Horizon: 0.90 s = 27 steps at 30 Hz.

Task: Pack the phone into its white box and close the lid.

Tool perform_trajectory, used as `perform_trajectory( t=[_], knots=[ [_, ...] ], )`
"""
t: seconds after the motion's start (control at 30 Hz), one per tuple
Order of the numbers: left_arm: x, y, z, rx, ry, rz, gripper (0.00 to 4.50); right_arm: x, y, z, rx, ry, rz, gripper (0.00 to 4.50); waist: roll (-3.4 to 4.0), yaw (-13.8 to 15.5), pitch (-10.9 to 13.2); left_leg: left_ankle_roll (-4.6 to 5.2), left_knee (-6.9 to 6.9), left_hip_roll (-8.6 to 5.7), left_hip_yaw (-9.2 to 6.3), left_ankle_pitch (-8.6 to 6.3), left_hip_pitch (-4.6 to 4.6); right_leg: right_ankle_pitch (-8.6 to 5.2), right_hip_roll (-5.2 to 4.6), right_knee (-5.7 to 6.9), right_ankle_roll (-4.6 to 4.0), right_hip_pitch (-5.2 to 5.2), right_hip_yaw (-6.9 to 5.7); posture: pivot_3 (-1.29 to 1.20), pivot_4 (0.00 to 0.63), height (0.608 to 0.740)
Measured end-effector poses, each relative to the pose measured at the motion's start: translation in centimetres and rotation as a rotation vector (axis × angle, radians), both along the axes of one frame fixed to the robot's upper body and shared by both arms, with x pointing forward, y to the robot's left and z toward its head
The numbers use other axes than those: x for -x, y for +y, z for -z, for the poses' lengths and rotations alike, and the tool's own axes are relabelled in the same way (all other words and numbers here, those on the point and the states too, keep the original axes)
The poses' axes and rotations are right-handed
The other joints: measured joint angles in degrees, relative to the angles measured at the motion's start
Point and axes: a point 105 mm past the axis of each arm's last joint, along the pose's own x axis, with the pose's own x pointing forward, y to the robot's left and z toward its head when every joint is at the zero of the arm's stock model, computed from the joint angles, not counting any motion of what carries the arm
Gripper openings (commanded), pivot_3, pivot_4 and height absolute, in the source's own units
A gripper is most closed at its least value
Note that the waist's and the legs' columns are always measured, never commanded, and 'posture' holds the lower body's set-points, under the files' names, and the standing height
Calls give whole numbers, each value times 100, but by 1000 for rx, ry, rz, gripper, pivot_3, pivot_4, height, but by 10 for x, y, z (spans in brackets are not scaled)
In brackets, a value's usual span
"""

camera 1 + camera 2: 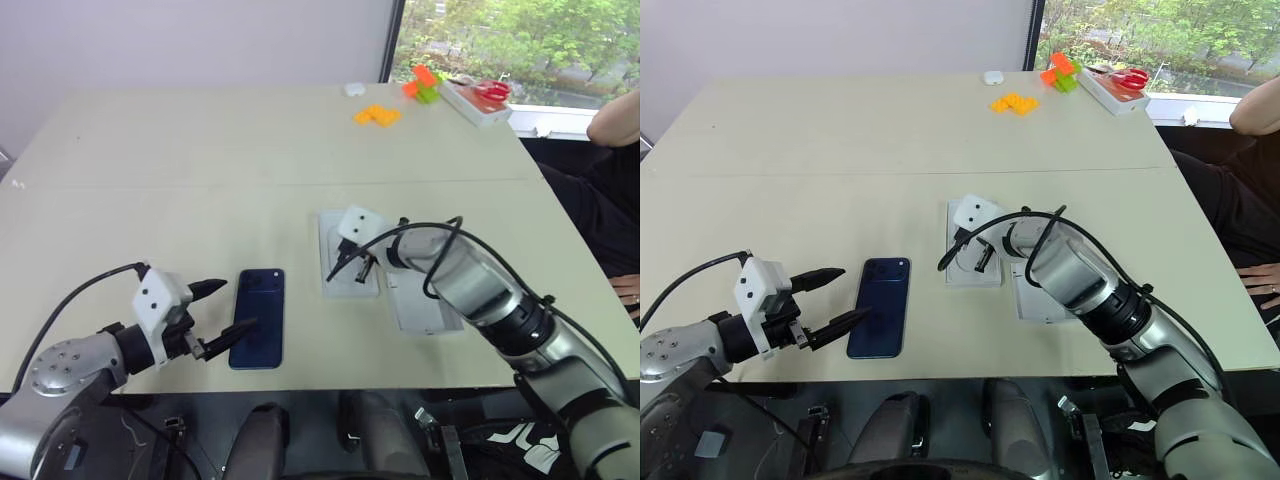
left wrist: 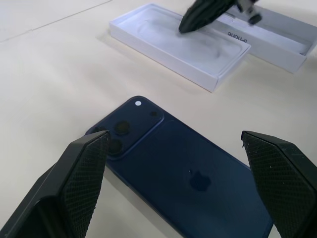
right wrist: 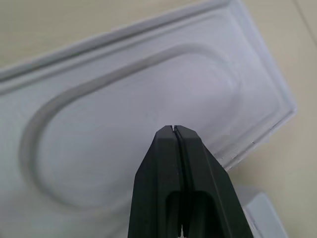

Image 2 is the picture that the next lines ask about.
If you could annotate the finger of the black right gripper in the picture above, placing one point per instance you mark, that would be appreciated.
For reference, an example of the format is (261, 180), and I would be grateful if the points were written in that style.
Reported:
(213, 13)
(194, 15)

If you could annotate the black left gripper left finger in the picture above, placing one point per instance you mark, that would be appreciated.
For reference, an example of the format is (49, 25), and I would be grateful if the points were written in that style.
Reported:
(74, 178)

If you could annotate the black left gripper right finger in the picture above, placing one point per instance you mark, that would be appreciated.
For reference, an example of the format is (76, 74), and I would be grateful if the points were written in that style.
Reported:
(280, 178)

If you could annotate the white phone box base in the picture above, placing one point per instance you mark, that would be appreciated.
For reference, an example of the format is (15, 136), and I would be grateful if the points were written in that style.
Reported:
(173, 44)

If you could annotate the white phone box lid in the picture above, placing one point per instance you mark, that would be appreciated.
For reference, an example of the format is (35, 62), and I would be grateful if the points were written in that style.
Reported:
(272, 47)

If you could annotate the dark blue smartphone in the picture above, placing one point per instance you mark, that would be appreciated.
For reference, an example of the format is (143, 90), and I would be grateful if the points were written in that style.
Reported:
(161, 173)

